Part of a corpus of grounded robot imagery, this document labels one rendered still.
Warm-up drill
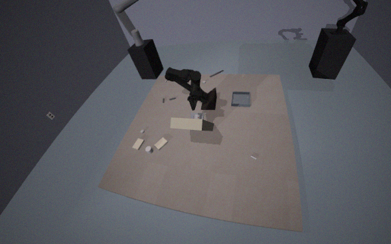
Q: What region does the beige flat rectangular slab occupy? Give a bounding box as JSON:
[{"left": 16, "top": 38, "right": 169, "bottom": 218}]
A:
[
  {"left": 132, "top": 138, "right": 145, "bottom": 151},
  {"left": 154, "top": 138, "right": 168, "bottom": 150}
]

